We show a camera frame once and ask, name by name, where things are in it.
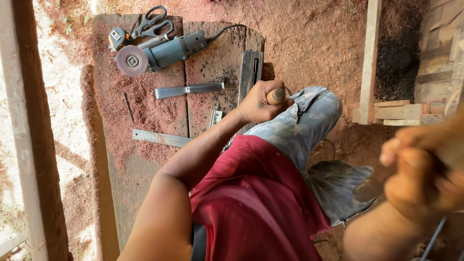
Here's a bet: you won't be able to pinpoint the steel ruler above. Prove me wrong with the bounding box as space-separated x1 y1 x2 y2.
132 129 193 148

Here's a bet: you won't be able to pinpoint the thin dark pencil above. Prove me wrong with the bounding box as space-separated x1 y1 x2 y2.
123 93 135 124

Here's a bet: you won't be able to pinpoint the camouflage star print trousers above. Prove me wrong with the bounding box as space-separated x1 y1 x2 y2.
222 86 377 227

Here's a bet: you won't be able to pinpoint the pile of wooden planks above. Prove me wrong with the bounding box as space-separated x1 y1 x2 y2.
413 0 464 117

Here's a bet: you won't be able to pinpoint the orange black tape measure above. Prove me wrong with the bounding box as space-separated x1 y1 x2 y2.
108 27 132 52

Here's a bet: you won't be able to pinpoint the black strap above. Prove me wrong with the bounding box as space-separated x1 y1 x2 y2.
190 223 208 261

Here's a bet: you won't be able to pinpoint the dark wooden workpiece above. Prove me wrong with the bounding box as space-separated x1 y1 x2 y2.
236 50 264 135

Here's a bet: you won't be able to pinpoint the worn wooden work board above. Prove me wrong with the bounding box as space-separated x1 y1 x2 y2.
80 14 266 261

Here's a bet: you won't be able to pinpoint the pale wooden beam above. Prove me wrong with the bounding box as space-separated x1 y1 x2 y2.
358 0 383 125

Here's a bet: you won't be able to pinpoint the wooden handled chisel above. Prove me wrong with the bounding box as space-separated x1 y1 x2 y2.
266 88 287 106

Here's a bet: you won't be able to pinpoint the grey metal cylinder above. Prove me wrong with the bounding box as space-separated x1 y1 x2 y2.
137 34 171 50

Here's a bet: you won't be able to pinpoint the red shirt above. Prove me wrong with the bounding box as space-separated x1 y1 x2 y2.
189 135 331 261

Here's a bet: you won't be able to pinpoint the dark handled steel chisel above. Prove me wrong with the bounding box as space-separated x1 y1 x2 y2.
155 82 225 100

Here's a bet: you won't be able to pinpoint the weathered wooden post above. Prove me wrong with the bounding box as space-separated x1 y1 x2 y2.
0 0 74 261

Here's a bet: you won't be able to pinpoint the person's right hand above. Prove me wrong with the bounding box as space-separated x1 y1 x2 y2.
379 109 464 222

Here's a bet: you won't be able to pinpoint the stack of short wood blocks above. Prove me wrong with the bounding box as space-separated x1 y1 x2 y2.
352 100 446 127

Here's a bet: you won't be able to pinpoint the grey angle grinder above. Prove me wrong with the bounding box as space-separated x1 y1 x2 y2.
113 30 209 77

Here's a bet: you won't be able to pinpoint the thin grey rod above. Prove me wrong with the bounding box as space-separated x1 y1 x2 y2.
420 217 447 261

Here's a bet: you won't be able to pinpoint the person's left hand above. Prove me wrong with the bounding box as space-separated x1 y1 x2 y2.
237 80 295 124

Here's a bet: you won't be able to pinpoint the black handled scissors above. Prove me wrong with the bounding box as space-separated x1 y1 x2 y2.
129 5 175 40

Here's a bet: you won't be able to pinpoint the black grinder power cable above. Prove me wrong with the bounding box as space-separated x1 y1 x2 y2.
207 24 248 44

